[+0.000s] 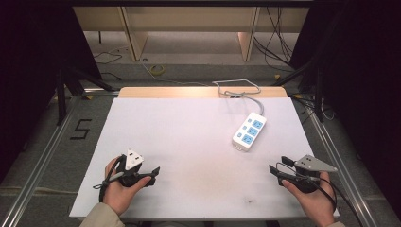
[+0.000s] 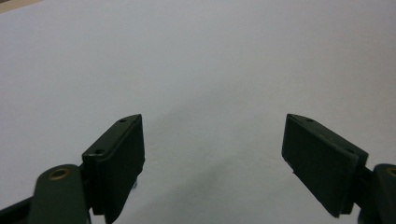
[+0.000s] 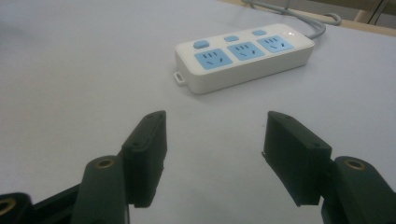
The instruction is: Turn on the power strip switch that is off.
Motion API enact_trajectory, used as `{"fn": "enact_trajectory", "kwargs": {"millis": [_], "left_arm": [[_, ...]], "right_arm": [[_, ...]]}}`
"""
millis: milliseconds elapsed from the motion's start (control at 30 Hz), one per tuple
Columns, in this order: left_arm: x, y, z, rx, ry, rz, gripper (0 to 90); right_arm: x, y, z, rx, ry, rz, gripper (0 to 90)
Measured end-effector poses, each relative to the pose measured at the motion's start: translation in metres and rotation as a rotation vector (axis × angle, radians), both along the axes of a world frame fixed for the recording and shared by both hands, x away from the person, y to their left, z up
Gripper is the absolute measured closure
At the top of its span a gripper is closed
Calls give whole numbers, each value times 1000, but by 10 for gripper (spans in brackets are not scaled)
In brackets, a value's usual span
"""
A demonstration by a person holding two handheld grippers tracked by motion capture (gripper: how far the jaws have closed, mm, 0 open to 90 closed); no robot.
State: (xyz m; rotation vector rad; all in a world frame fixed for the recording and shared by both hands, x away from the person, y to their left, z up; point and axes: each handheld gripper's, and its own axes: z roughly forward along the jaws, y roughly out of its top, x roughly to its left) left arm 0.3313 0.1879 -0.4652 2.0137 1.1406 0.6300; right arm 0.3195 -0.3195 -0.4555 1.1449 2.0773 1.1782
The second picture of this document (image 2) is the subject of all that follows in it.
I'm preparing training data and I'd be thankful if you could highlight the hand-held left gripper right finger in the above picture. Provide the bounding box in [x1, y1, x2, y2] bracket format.
[281, 113, 370, 218]

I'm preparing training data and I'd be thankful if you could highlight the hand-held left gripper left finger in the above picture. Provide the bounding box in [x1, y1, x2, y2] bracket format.
[81, 113, 147, 224]

